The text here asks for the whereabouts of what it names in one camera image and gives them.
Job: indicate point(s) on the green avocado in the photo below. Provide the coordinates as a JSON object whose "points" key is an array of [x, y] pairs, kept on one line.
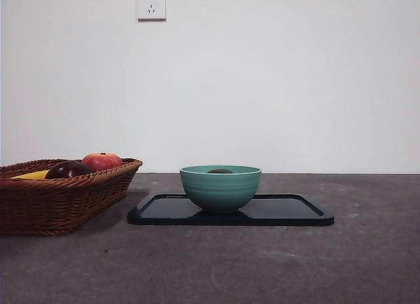
{"points": [[220, 171]]}

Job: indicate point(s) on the teal ribbed bowl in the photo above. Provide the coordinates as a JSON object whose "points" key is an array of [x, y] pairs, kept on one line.
{"points": [[220, 192]]}

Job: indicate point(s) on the black rectangular tray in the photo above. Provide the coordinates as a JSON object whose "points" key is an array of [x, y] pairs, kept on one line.
{"points": [[288, 212]]}

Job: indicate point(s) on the red apple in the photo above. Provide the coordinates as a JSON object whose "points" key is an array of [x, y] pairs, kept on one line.
{"points": [[102, 161]]}

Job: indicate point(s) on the dark purple fruit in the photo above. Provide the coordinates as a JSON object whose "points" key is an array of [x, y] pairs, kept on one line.
{"points": [[67, 170]]}

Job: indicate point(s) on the brown wicker basket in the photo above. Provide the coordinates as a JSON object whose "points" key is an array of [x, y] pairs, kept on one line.
{"points": [[49, 205]]}

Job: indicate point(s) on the yellow fruit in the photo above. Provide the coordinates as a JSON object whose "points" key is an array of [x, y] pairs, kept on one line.
{"points": [[31, 175]]}

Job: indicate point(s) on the white wall socket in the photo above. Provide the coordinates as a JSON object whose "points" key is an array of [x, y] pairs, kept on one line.
{"points": [[151, 6]]}

